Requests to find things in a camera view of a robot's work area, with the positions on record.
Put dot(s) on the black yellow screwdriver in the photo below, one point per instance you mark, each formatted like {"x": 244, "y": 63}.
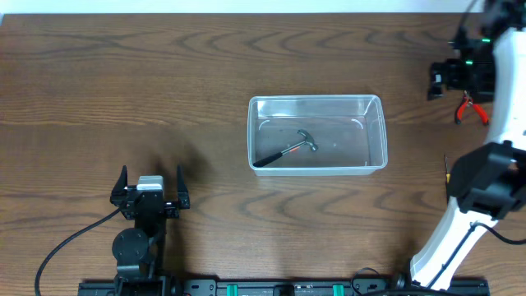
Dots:
{"x": 446, "y": 172}

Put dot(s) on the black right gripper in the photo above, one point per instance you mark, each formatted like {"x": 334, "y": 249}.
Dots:
{"x": 436, "y": 78}

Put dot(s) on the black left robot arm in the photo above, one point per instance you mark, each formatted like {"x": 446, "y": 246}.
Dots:
{"x": 139, "y": 250}

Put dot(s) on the clear plastic storage container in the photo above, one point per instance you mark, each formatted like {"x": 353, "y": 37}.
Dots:
{"x": 349, "y": 130}

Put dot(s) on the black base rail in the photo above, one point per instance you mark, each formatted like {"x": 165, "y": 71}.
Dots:
{"x": 208, "y": 287}

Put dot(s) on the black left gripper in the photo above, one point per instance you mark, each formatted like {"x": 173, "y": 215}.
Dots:
{"x": 149, "y": 200}

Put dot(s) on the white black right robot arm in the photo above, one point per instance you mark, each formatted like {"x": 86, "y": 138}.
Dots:
{"x": 486, "y": 184}

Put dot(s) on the small steel claw hammer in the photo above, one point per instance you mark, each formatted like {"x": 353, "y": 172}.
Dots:
{"x": 307, "y": 140}

